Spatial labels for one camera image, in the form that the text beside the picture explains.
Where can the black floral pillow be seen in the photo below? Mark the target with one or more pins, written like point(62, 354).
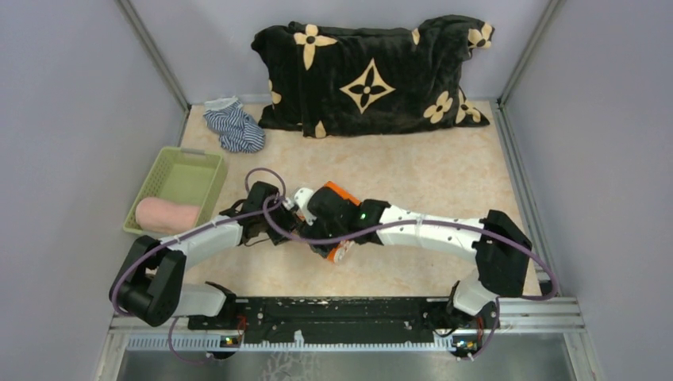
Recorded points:
point(338, 82)

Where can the blue striped cloth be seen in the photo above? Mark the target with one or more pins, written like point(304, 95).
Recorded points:
point(238, 131)

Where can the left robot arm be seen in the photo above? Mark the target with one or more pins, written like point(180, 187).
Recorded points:
point(150, 283)

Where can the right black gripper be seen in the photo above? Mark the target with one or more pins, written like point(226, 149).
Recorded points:
point(324, 247)

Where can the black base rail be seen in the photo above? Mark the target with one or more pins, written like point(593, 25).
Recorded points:
point(334, 321)

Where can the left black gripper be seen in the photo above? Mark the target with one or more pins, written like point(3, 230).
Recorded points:
point(287, 217)

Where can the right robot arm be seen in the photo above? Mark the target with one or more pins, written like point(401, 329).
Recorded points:
point(494, 244)

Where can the pink towel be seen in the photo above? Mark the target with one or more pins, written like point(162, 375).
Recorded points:
point(162, 216)

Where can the green plastic basket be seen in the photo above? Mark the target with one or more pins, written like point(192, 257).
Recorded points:
point(181, 175)

